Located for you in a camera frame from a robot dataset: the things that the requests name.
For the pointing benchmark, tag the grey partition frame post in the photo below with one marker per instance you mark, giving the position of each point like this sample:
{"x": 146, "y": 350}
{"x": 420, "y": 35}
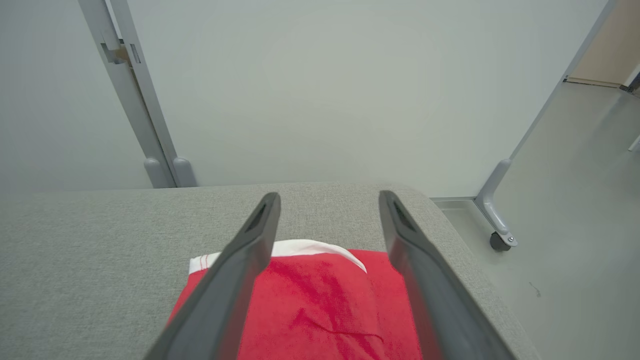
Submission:
{"x": 154, "y": 95}
{"x": 131, "y": 95}

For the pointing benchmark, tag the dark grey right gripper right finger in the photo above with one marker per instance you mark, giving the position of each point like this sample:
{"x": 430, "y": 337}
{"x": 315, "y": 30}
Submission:
{"x": 440, "y": 300}

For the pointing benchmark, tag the red shorts with white stripe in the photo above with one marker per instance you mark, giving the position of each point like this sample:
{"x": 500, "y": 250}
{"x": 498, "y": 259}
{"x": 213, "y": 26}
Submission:
{"x": 320, "y": 300}

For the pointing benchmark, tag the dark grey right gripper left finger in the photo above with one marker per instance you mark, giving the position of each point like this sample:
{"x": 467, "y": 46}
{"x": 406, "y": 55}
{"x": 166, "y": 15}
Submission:
{"x": 220, "y": 300}

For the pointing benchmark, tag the grey partition screen on casters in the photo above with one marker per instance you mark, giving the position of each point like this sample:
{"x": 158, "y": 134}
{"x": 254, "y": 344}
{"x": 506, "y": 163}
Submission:
{"x": 492, "y": 200}

